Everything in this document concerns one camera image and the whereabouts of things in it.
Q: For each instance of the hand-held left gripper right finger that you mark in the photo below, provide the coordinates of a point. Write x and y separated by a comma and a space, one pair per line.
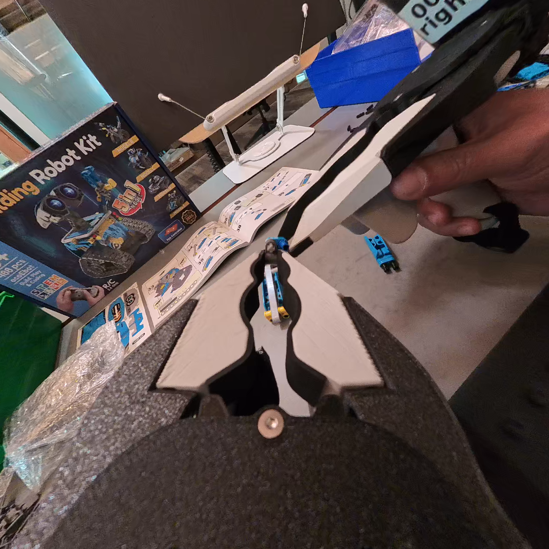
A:
334, 343

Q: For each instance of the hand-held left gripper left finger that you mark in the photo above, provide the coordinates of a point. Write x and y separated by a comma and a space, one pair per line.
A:
206, 343

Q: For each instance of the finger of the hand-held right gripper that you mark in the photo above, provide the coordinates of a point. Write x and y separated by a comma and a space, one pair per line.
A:
356, 180
339, 148

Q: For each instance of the pile of toy bricks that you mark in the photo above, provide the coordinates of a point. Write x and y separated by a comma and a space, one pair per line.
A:
529, 73

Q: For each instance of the blue panel brick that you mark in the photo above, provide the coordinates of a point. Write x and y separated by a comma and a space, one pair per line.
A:
379, 253

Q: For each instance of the wheel and beam assembly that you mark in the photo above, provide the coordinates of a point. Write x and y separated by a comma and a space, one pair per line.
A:
272, 296

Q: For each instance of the small blue beam brick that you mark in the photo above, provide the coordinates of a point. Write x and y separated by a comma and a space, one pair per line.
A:
281, 243

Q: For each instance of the dark grey connector brick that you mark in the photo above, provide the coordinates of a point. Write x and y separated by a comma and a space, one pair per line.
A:
270, 253

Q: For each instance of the grey desk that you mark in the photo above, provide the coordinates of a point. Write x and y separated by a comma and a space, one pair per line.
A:
429, 300

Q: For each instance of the person's right hand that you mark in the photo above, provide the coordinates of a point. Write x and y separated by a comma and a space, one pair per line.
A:
506, 150

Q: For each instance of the blue bin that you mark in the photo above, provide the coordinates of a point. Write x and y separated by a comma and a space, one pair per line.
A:
364, 73

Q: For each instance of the clear plastic parts bags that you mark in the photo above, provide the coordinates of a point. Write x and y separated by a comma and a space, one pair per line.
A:
373, 21

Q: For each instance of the instruction manual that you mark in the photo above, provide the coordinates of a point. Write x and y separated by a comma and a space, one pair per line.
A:
223, 236

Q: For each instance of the clear plastic bag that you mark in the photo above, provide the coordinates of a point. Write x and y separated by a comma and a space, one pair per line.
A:
64, 394

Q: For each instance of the green bin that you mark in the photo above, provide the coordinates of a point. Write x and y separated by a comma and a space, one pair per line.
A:
25, 364

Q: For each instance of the robot kit box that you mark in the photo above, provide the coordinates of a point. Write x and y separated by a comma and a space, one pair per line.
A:
85, 206

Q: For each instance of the black studded mat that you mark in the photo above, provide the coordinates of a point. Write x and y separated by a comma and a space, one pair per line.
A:
506, 429

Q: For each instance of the dark partition panel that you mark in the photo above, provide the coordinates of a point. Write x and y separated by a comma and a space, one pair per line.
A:
171, 51

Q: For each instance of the clear bag with black parts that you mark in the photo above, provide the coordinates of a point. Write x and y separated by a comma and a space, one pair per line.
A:
15, 510

